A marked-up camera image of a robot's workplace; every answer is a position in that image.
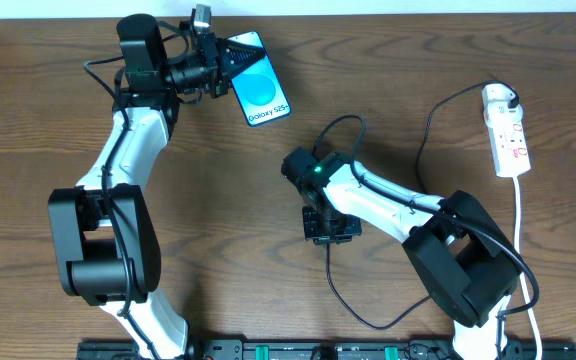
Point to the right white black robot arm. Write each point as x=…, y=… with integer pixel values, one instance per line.
x=464, y=261

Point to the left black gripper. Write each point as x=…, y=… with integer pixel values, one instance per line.
x=219, y=65

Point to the white power strip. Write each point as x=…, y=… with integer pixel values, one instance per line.
x=503, y=117

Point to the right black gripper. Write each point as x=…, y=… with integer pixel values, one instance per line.
x=332, y=236

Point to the blue Galaxy smartphone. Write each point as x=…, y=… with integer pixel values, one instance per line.
x=258, y=89

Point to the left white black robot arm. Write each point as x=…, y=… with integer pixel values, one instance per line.
x=106, y=247

